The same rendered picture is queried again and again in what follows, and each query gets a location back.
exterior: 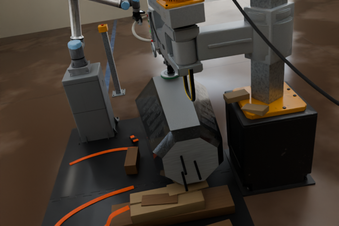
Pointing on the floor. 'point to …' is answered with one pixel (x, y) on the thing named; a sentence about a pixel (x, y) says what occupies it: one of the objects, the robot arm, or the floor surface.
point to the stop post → (111, 61)
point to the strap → (100, 196)
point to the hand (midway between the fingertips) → (139, 23)
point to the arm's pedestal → (90, 104)
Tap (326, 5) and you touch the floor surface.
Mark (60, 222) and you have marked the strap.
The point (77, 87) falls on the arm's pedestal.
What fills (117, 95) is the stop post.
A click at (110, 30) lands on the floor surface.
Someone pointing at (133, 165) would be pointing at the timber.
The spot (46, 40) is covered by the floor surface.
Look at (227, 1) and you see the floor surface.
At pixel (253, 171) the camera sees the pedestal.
